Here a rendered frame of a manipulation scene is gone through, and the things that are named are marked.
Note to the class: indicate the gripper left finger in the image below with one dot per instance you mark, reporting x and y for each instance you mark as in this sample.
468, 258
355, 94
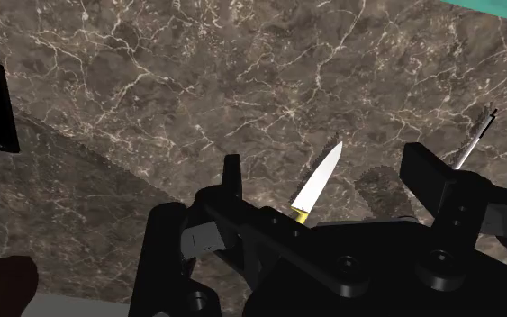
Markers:
235, 219

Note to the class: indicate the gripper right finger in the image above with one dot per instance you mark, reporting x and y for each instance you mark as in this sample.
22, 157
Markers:
450, 197

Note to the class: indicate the dark red round object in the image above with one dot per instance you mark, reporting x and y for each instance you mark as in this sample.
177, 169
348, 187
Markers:
0, 287

